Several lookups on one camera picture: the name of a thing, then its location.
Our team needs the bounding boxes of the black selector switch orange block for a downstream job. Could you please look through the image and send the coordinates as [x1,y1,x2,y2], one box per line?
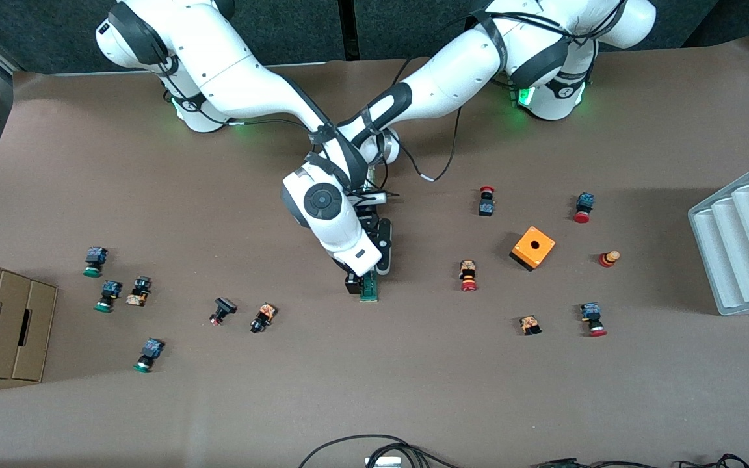
[125,276,153,307]

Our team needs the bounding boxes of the black push button orange block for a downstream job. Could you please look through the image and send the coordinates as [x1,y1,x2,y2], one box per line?
[250,302,278,334]

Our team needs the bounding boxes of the orange button enclosure box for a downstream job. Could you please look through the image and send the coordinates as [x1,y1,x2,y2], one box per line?
[510,226,556,272]

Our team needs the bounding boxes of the black square-head switch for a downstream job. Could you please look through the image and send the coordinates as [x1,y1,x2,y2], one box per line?
[209,297,238,326]

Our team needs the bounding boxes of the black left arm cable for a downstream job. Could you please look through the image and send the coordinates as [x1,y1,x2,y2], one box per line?
[374,58,463,183]

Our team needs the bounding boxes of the grey ribbed plastic tray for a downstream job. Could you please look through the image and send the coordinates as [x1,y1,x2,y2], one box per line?
[688,155,749,317]

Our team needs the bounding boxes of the black looped cable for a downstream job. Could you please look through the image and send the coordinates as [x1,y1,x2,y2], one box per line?
[298,434,461,468]

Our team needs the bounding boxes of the black cable with connector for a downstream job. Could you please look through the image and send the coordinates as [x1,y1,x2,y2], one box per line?
[531,453,749,468]

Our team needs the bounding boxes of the red mushroom button blue block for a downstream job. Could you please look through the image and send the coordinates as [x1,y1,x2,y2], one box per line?
[573,192,595,224]
[579,302,608,337]

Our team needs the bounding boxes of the black vertical post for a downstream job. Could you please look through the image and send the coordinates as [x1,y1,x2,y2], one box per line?
[339,0,360,61]

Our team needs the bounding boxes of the green mushroom push button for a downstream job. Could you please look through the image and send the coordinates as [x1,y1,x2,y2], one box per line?
[133,337,165,374]
[83,246,109,278]
[94,280,123,313]

